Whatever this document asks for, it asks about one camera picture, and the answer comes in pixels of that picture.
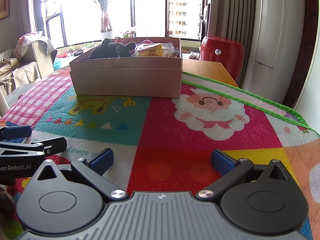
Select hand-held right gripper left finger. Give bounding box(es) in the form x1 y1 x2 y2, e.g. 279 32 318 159
29 148 128 202

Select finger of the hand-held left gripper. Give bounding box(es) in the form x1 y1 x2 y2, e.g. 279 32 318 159
0 136 67 165
0 125 32 141

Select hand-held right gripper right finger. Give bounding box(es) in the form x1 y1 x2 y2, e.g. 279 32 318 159
196 149 294 202

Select cardboard box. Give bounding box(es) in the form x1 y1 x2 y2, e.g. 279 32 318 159
69 37 184 98

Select black plush toy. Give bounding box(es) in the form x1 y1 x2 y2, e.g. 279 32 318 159
89 38 137 59

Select person's left forearm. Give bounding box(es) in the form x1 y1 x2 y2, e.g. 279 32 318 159
0 184 16 220

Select colourful cartoon play mat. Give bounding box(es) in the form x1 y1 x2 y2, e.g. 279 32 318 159
0 66 320 240

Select beige sofa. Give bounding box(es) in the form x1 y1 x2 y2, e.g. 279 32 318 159
0 31 58 101

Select red drum stool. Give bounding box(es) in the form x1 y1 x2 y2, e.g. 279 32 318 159
200 35 244 80

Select yellow snack packet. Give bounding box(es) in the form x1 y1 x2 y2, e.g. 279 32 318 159
134 43 164 57

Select clear plastic packet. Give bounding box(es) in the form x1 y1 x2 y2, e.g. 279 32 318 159
162 42 181 58

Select pink orchid pot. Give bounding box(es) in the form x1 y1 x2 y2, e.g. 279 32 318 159
117 28 137 39

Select beige curtain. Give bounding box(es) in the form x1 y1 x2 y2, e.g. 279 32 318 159
17 0 47 34

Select white standing air conditioner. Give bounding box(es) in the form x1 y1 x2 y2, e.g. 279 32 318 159
241 0 316 106

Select tall potted plant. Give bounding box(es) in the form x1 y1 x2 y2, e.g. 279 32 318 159
86 0 118 41

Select grey striped curtain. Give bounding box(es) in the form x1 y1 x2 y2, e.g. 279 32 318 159
208 0 258 88

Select framed wall picture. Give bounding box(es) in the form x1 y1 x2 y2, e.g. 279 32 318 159
0 0 12 20

